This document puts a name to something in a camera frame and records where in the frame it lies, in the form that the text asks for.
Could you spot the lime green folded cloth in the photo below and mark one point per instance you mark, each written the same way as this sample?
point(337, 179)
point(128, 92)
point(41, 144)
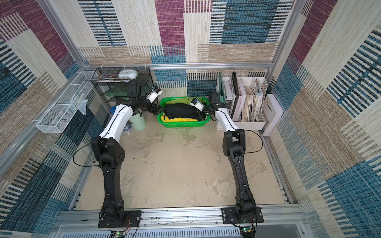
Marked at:
point(175, 100)

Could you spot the yellow folded cloth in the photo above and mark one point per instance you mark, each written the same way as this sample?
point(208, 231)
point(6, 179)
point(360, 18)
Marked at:
point(165, 119)

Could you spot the black wire shelf rack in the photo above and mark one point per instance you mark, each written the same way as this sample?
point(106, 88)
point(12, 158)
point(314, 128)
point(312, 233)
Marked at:
point(110, 86)

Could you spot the green plastic basket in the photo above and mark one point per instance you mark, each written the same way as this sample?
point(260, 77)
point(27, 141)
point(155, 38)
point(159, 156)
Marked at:
point(180, 125)

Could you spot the white file organizer box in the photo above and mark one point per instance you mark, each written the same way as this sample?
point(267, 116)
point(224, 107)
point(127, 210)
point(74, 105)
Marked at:
point(244, 101)

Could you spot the white box with text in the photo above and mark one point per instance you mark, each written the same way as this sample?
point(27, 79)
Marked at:
point(272, 112)

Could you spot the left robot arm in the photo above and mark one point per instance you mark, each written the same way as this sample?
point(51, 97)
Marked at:
point(110, 154)

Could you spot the black shorts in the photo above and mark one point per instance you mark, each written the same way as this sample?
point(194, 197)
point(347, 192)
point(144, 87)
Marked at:
point(183, 111)

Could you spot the white round object on shelf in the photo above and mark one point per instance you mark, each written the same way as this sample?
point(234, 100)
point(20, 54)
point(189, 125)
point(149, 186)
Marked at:
point(128, 74)

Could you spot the green folder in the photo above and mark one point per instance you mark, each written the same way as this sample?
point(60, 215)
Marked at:
point(220, 89)

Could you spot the mint green cup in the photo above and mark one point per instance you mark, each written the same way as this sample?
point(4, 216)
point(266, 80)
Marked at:
point(137, 120)

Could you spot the white wire wall basket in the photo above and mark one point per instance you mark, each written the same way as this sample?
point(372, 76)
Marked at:
point(70, 101)

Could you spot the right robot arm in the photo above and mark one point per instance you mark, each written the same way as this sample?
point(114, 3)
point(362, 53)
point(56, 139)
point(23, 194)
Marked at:
point(234, 148)

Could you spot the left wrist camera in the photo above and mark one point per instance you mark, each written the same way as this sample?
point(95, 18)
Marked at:
point(153, 95)

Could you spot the blue lid pencil jar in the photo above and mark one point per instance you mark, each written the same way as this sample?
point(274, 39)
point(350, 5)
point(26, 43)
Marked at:
point(128, 126)

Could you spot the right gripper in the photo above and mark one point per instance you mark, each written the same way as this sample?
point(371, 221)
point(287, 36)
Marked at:
point(204, 113)

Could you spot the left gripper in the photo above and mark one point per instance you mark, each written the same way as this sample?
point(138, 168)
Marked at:
point(157, 111)

